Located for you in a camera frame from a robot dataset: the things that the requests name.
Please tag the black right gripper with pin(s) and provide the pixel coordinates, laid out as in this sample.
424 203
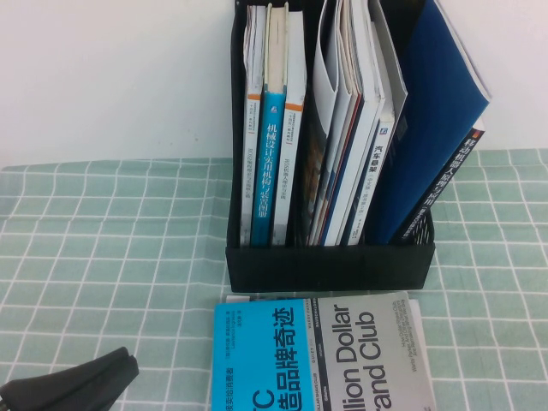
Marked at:
7 398

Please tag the cyan and grey brand book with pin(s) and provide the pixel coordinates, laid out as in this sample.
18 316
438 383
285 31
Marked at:
265 342

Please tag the black plastic book holder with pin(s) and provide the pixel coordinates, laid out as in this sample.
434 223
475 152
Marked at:
325 267

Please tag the thin white orange-band book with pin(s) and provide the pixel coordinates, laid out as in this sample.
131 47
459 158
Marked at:
250 171

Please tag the blue spine mechanism book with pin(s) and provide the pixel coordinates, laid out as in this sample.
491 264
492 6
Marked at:
267 171

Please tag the thick white orange-band book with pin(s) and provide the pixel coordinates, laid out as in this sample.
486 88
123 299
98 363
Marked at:
287 171

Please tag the white self-driving book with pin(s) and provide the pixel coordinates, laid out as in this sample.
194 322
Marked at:
415 310

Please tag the white car suspension book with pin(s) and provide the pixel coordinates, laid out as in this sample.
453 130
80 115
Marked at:
374 171

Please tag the black spine mobile robot book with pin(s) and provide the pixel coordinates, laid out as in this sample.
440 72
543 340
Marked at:
445 171

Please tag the green checked tablecloth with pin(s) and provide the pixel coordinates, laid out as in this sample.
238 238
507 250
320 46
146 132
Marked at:
107 257

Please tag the white magazine with red edge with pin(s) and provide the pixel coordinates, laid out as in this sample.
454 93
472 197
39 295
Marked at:
342 128

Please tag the stack of white magazines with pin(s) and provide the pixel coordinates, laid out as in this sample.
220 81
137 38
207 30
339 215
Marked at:
364 141

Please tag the dark blue cover booklet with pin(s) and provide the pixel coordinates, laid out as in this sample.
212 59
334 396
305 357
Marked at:
428 107

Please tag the grey thin booklet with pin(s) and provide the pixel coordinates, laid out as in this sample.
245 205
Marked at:
391 64

